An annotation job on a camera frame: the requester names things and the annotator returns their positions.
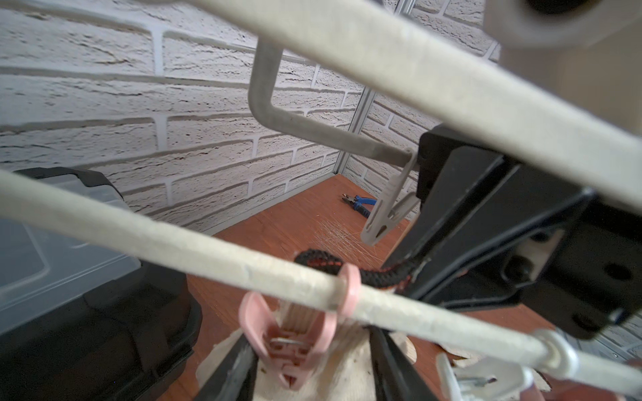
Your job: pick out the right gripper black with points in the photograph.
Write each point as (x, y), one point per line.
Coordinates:
(495, 232)

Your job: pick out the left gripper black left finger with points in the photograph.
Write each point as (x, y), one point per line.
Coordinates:
(235, 377)

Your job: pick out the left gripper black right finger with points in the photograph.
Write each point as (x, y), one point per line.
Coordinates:
(394, 376)

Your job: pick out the white glove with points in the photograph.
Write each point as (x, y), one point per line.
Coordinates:
(345, 373)

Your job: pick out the pink clothes clip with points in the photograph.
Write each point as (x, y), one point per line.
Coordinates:
(291, 356)

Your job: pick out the white clothes clip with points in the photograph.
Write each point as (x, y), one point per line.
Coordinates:
(493, 379)

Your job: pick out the grey plastic clip hanger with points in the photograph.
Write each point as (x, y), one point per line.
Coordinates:
(265, 70)

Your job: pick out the black plastic toolbox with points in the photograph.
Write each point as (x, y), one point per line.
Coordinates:
(81, 322)

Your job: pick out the blue handled pliers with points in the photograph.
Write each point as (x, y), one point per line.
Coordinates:
(359, 204)

